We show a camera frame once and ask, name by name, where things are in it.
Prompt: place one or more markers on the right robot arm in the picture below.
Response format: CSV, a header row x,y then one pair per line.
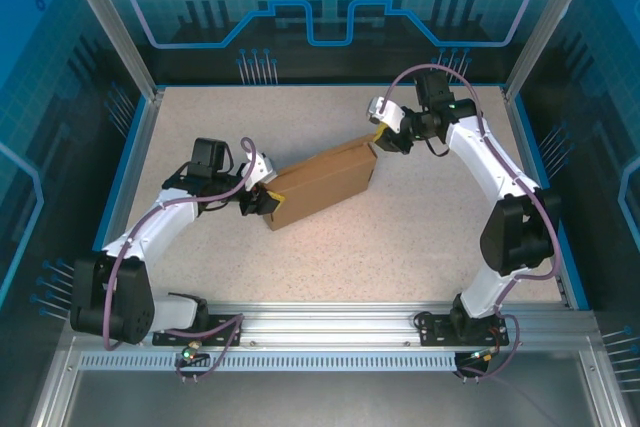
x,y
515,237

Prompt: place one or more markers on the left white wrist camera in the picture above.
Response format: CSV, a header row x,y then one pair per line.
x,y
260,169

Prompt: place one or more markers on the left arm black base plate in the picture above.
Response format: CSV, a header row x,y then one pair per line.
x,y
172,337

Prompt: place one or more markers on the right aluminium side rail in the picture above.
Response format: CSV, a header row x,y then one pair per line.
x,y
516,122

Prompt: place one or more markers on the left yellow power connector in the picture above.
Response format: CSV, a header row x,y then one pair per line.
x,y
191,349

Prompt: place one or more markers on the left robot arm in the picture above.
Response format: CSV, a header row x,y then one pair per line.
x,y
130,297

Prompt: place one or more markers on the aluminium side rail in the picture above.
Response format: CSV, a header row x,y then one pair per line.
x,y
145,119
516,122

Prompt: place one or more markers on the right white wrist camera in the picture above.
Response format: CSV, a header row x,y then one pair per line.
x,y
392,114

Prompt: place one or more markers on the aluminium frame post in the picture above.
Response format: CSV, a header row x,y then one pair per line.
x,y
111,17
552,17

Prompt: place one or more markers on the right aluminium frame post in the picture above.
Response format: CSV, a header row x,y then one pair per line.
x,y
552,17

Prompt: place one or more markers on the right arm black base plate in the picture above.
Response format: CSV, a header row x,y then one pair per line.
x,y
435,329

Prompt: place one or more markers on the left aluminium frame post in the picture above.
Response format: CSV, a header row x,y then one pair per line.
x,y
111,17

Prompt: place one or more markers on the aluminium mounting rail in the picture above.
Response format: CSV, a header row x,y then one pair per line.
x,y
325,322

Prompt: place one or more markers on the brown cardboard box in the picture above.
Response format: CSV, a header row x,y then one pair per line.
x,y
320,182

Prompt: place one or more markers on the yellow power connector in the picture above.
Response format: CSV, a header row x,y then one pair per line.
x,y
485,354
191,349

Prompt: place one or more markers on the left aluminium side rail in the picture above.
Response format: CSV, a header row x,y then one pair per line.
x,y
145,119

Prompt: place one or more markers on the right yellow power connector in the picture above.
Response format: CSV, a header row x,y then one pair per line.
x,y
485,354

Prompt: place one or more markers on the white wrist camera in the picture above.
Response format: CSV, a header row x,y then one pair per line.
x,y
260,169
392,114

